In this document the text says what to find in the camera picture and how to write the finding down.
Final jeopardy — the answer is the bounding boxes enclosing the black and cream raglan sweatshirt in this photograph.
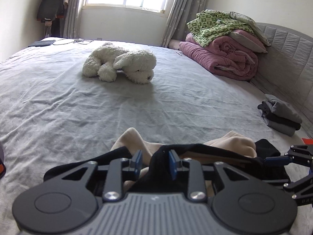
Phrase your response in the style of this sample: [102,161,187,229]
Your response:
[43,127,289,196]

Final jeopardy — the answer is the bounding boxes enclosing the dark clothes hanging on rack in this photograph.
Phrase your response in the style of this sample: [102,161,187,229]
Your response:
[37,0,69,38]

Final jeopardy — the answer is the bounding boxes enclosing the bottom grey folded garment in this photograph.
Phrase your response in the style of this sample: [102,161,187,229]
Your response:
[263,117,296,137]

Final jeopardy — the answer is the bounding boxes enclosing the grey folded garment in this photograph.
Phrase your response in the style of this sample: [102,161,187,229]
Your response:
[263,117,296,137]
[265,94,302,124]

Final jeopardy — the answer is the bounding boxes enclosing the black folded garment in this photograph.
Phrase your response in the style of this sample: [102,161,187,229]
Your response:
[257,103,301,130]

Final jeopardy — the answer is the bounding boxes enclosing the top grey folded garment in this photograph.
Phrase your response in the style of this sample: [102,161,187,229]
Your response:
[265,94,302,124]

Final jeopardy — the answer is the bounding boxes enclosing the grey bed sheet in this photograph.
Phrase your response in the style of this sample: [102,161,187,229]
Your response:
[1,40,307,234]

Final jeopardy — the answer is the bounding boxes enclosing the grey padded headboard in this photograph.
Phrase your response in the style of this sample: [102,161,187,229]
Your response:
[251,23,312,136]

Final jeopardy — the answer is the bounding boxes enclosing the white plush dog toy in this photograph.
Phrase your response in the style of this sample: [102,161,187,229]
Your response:
[82,42,157,84]

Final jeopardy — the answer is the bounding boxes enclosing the pink folded quilt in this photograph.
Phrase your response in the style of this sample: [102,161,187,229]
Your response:
[179,34,258,81]

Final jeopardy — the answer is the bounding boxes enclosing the grey pink pillow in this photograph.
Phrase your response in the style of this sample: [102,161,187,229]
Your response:
[224,11,271,53]

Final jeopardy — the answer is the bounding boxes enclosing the green patterned blanket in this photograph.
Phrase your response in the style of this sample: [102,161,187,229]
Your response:
[186,11,254,47]

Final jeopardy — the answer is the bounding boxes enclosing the grey dotted curtain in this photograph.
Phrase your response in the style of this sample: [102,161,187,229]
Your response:
[161,0,207,47]

